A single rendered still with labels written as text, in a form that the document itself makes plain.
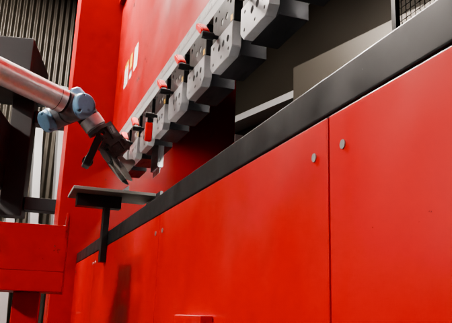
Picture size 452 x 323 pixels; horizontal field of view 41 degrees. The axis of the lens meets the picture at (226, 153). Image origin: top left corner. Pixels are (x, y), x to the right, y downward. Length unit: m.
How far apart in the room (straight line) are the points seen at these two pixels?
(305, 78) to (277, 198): 3.50
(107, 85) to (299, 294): 2.48
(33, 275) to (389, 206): 1.04
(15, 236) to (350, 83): 1.00
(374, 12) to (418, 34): 4.22
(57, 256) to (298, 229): 0.85
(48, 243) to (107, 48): 1.82
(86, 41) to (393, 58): 2.65
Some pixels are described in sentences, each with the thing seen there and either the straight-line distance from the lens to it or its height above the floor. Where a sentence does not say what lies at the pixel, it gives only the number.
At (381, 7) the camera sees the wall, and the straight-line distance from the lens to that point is 4.73.
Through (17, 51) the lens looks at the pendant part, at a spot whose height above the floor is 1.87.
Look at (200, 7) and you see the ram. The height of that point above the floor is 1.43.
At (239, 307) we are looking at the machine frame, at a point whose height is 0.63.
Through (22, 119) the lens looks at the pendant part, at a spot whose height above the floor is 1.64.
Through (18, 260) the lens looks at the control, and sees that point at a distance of 1.45.
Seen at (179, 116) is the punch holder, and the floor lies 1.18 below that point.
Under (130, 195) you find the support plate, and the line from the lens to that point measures 1.99.
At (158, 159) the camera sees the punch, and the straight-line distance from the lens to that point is 2.05.
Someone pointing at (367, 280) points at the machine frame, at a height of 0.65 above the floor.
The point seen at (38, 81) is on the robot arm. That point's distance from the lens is 1.84.
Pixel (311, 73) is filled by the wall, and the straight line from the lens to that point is 4.19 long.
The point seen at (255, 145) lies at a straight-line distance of 0.83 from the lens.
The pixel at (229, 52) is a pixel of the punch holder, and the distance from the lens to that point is 1.34.
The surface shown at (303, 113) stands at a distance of 0.70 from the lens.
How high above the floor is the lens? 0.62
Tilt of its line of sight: 15 degrees up
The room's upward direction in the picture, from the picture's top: 2 degrees clockwise
